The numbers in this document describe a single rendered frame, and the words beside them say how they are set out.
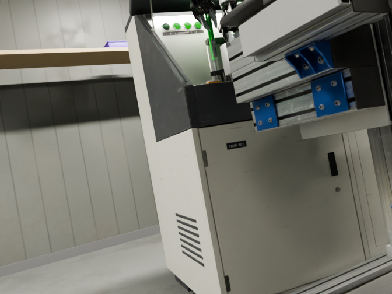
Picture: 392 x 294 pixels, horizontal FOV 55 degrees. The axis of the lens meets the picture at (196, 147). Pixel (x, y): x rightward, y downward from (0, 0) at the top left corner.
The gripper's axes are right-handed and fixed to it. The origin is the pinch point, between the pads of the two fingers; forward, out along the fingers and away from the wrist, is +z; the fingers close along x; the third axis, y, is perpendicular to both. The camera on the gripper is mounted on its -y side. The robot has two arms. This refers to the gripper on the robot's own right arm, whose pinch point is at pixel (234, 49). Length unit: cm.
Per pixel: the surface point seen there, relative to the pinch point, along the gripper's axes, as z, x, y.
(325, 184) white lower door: 66, 19, 22
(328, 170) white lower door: 61, 22, 22
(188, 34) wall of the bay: -19.6, -8.1, -32.2
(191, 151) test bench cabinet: 43, -35, 17
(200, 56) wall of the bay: -7.2, -3.4, -32.3
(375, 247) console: 98, 39, 22
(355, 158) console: 58, 37, 22
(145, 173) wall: 54, -9, -211
